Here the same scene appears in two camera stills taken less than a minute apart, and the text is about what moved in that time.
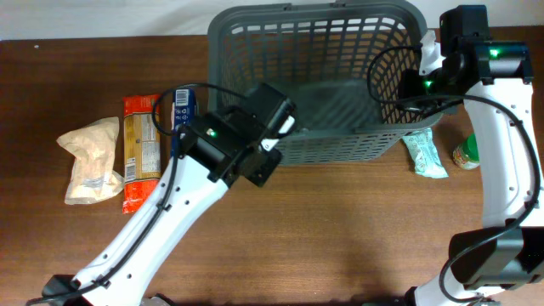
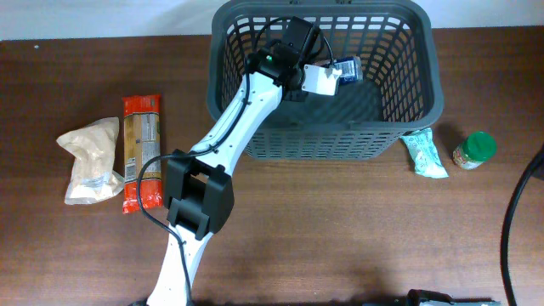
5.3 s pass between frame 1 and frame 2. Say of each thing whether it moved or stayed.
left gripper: moved
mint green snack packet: stayed
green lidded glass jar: stayed
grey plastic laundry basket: stayed
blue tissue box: moved
